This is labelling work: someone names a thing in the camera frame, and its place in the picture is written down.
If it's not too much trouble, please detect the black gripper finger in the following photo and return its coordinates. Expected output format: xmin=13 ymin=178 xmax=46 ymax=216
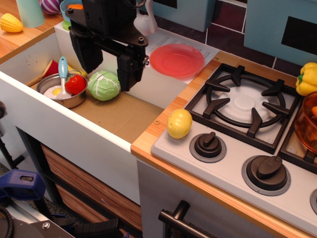
xmin=117 ymin=46 xmax=149 ymax=92
xmin=70 ymin=31 xmax=103 ymax=73

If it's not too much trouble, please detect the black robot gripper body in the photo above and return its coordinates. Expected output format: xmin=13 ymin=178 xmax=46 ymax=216
xmin=65 ymin=0 xmax=148 ymax=54

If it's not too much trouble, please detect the yellow toy potato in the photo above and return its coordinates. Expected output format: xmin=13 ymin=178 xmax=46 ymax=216
xmin=166 ymin=109 xmax=193 ymax=139

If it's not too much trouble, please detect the red plastic plate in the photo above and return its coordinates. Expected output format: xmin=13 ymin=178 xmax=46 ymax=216
xmin=150 ymin=44 xmax=205 ymax=78

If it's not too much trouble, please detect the green toy cabbage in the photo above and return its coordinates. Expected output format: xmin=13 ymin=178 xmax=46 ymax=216
xmin=87 ymin=70 xmax=121 ymax=102

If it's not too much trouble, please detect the grey toy faucet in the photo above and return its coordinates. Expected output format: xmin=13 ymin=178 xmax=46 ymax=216
xmin=134 ymin=0 xmax=158 ymax=36

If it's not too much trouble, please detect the red toy strawberry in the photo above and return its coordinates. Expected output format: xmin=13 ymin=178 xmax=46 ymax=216
xmin=65 ymin=74 xmax=86 ymax=95

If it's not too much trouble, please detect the green cutting board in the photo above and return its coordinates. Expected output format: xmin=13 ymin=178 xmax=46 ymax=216
xmin=62 ymin=20 xmax=71 ymax=31

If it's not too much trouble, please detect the red yellow toy fruit slice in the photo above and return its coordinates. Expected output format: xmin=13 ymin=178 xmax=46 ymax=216
xmin=42 ymin=60 xmax=86 ymax=78

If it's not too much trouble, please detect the small steel pot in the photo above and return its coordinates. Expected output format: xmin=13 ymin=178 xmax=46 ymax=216
xmin=36 ymin=72 xmax=88 ymax=109

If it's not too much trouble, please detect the brown cardboard sink liner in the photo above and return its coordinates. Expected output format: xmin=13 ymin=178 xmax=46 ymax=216
xmin=25 ymin=73 xmax=165 ymax=144

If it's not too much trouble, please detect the blue plastic bowl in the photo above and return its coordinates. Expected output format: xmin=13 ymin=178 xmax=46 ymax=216
xmin=59 ymin=0 xmax=82 ymax=23

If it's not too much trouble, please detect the toy fried egg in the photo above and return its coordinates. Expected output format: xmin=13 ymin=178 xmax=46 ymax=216
xmin=44 ymin=85 xmax=67 ymax=99

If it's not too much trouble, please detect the purple striped toy ball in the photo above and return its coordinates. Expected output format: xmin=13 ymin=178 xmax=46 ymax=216
xmin=40 ymin=0 xmax=60 ymax=14

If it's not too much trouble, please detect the teal plastic cup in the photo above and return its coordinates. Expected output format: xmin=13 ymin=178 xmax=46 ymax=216
xmin=16 ymin=0 xmax=45 ymax=28

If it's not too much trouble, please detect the yellow toy corn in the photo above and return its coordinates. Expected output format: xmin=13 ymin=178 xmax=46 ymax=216
xmin=0 ymin=13 xmax=23 ymax=33

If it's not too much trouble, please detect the small black stove knob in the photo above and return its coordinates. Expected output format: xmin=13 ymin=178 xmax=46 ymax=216
xmin=189 ymin=132 xmax=227 ymax=163

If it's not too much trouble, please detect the black stove burner grate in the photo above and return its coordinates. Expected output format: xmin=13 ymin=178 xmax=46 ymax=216
xmin=185 ymin=63 xmax=301 ymax=154

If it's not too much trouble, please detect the blue clamp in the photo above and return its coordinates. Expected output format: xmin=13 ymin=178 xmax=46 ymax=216
xmin=0 ymin=169 xmax=46 ymax=202

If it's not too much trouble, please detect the large black stove knob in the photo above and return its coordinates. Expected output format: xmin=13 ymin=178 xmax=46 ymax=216
xmin=241 ymin=155 xmax=291 ymax=196

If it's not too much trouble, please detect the yellow toy bell pepper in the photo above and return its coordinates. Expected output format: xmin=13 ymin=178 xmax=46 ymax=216
xmin=296 ymin=62 xmax=317 ymax=96

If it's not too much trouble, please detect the orange transparent pot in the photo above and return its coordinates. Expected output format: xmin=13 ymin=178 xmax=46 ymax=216
xmin=294 ymin=92 xmax=317 ymax=154

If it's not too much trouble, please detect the blue handled spatula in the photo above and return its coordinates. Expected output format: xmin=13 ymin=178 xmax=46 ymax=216
xmin=55 ymin=57 xmax=71 ymax=100

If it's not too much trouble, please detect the black oven door handle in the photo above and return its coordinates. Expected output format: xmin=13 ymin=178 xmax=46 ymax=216
xmin=158 ymin=200 xmax=215 ymax=238

